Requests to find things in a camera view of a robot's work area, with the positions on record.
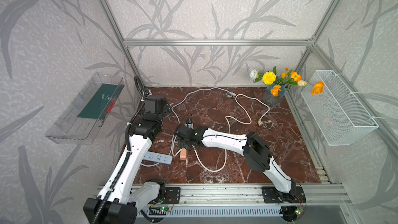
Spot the blue glass vase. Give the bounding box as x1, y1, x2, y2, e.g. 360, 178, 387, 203
263, 83, 286, 106

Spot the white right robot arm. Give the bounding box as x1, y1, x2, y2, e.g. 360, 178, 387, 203
175, 124, 303, 203

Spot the red pen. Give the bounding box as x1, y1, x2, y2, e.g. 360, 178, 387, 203
106, 99, 116, 114

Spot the pink power strip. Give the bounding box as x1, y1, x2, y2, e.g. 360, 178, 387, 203
179, 149, 188, 161

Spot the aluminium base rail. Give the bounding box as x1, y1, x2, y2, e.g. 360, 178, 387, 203
93, 183, 352, 207

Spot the white wire mesh basket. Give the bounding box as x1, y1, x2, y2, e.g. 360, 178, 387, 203
301, 70, 379, 146

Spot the green booklet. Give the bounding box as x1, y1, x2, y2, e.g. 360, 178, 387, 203
77, 84, 124, 120

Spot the clear plastic wall bin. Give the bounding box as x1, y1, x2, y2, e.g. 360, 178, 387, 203
45, 72, 124, 145

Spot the white power strip cord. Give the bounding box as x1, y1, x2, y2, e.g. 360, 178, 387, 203
170, 94, 273, 173

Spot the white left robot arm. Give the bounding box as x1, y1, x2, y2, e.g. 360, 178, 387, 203
83, 95, 171, 224

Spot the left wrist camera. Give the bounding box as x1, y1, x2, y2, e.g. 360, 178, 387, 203
185, 118, 194, 129

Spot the blue-white power strip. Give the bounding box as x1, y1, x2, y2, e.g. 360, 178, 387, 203
143, 151, 173, 164

